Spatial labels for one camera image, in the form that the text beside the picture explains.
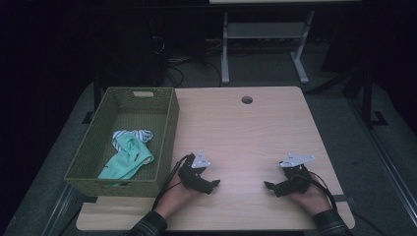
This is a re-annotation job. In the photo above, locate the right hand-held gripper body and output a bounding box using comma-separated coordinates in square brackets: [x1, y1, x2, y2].
[274, 152, 316, 199]

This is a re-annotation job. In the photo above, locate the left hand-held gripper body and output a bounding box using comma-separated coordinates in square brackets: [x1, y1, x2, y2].
[177, 149, 214, 195]

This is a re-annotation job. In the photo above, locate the mint green garment striped lining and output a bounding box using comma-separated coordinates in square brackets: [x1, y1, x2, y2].
[97, 129, 155, 181]

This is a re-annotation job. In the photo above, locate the green woven basket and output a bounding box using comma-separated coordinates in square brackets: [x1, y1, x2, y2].
[64, 86, 181, 199]

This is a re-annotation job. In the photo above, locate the person's right hand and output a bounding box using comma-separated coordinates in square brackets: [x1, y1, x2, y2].
[288, 172, 332, 216]

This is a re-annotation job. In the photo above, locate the person's left hand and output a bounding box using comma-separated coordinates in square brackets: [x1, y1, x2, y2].
[152, 172, 202, 220]

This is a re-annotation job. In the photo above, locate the grey metal stand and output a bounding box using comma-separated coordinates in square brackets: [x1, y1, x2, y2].
[220, 9, 317, 86]

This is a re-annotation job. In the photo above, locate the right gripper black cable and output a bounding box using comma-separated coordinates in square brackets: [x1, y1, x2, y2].
[307, 170, 339, 212]

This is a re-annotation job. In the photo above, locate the grey strap on table edge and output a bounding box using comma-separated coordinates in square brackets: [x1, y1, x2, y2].
[332, 194, 356, 205]

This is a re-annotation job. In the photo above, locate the aluminium floor rail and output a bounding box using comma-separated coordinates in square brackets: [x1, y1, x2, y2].
[346, 96, 417, 228]

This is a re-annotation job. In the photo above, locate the black floor bracket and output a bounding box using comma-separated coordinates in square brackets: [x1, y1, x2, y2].
[363, 70, 389, 129]

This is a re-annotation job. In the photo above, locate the bundle of floor cables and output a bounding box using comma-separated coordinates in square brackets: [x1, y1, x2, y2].
[163, 38, 224, 89]

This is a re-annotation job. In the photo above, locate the black stand post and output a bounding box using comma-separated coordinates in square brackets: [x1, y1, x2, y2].
[92, 73, 103, 111]

